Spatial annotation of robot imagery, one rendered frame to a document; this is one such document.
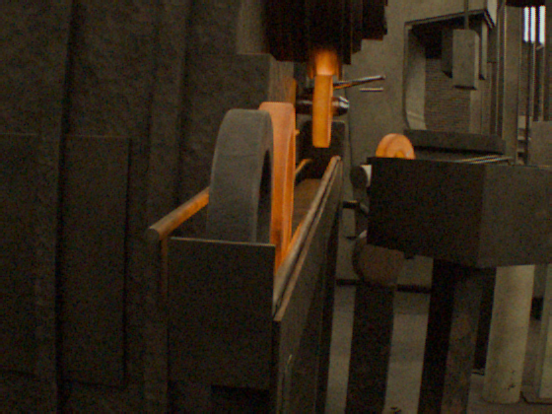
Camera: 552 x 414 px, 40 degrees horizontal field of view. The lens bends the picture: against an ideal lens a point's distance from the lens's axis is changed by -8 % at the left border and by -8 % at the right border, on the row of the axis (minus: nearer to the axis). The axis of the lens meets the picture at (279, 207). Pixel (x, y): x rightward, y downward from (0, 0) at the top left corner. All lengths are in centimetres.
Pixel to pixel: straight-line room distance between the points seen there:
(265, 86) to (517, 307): 134
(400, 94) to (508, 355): 230
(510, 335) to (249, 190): 190
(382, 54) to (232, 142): 389
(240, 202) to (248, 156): 4
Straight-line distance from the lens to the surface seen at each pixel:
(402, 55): 444
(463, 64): 416
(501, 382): 245
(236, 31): 129
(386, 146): 214
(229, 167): 58
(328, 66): 168
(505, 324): 241
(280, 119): 78
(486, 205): 106
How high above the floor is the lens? 72
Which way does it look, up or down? 4 degrees down
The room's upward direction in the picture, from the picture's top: 3 degrees clockwise
